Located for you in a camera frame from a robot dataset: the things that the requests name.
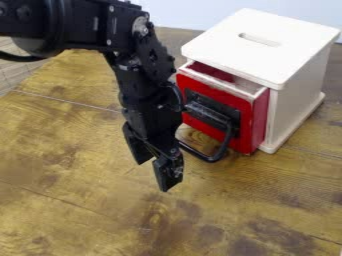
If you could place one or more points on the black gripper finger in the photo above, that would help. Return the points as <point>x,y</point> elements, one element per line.
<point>139,151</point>
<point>168,172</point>

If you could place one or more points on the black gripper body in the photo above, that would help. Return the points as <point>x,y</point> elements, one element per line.
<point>152,110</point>

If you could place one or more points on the red drawer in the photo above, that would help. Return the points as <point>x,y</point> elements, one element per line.
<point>219,99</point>

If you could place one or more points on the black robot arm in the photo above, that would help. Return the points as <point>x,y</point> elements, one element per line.
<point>113,27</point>

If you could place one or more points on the white wooden cabinet box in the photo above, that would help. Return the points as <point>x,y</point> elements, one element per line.
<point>277,52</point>

